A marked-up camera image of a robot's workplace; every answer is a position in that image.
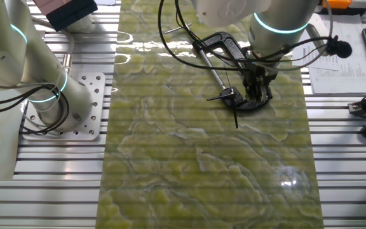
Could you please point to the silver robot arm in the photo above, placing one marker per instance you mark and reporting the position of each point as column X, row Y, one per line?
column 43, row 73

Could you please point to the orange and grey device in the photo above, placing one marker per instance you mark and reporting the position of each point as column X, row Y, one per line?
column 337, row 3

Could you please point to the short black clock hand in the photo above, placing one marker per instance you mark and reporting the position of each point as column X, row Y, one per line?
column 218, row 98

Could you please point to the black clock movement box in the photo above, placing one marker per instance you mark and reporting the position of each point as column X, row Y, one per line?
column 229, row 95

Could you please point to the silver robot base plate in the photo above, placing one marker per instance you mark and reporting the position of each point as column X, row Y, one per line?
column 92, row 127

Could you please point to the thin black second hand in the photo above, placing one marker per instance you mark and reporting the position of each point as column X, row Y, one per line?
column 227, row 78

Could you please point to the printed white paper sheet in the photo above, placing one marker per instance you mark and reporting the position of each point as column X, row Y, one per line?
column 351, row 73
column 307, row 62

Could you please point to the black C-clamp with steel screw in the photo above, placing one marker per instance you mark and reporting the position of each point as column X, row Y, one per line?
column 221, row 39

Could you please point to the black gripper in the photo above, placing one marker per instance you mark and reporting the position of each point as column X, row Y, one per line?
column 259, row 74

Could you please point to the green marble pattern mat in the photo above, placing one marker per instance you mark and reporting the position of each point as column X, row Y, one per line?
column 186, row 175

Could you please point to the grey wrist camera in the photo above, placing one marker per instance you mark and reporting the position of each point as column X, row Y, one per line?
column 315, row 35

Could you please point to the white instruction paper sheet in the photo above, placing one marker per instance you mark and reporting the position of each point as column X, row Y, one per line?
column 106, row 2

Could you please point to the dark blue cardboard box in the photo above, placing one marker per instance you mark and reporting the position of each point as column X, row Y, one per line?
column 71, row 16

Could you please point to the pink cardboard box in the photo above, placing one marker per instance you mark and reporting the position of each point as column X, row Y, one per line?
column 48, row 4

